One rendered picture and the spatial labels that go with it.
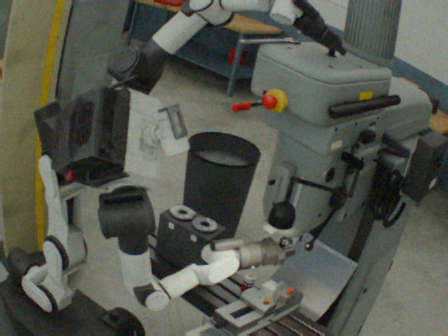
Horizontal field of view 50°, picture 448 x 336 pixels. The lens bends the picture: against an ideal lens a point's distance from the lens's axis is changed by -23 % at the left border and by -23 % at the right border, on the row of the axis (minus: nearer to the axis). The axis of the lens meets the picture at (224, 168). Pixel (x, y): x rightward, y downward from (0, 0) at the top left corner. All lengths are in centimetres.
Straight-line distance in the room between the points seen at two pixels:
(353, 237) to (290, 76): 90
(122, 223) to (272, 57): 57
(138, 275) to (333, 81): 75
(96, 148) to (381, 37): 94
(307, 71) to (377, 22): 43
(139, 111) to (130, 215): 28
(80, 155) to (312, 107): 60
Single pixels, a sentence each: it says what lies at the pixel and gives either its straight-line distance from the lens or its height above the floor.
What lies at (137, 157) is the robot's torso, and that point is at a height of 155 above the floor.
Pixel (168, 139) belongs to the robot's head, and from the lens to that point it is 151.
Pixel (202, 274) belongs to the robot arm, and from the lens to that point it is 172.
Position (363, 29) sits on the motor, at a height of 200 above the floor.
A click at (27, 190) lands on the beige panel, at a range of 332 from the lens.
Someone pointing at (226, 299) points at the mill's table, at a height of 92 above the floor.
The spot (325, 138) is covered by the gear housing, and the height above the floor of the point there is 169.
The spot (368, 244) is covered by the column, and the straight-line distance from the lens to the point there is 216.
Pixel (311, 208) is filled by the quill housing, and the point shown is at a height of 144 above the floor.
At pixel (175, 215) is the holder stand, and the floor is 112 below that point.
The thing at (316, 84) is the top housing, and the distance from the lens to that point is 143.
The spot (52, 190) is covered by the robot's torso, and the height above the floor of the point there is 131.
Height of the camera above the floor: 225
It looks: 26 degrees down
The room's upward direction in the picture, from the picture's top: 12 degrees clockwise
